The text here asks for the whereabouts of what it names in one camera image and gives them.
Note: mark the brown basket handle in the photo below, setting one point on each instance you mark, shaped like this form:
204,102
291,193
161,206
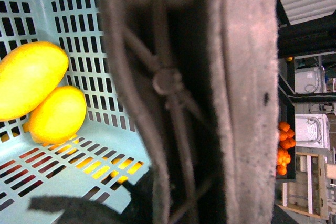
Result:
199,80

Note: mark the yellow lemon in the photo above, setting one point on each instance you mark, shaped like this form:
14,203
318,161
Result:
58,118

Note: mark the yellow mango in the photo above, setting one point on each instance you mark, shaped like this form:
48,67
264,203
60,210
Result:
29,73

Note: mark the pile of oranges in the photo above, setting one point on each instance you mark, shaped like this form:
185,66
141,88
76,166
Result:
286,143

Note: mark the white appliance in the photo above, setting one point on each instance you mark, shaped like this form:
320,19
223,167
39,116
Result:
312,131

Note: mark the dark wooden display stand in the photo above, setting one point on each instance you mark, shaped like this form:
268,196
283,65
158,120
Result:
304,39

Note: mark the wooden pallet frame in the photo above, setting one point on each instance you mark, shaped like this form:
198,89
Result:
312,192

